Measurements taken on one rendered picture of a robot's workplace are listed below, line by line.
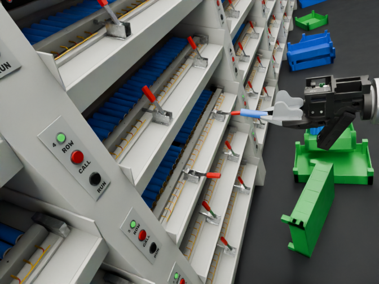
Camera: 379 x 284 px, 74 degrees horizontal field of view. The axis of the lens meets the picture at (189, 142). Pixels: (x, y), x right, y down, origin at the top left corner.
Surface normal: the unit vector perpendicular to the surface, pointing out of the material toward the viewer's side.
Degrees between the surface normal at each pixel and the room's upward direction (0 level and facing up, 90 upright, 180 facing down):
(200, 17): 90
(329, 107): 89
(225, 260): 22
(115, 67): 113
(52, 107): 90
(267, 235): 0
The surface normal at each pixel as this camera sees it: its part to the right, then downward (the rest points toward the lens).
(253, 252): -0.35, -0.75
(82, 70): 0.01, -0.71
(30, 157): 0.87, -0.04
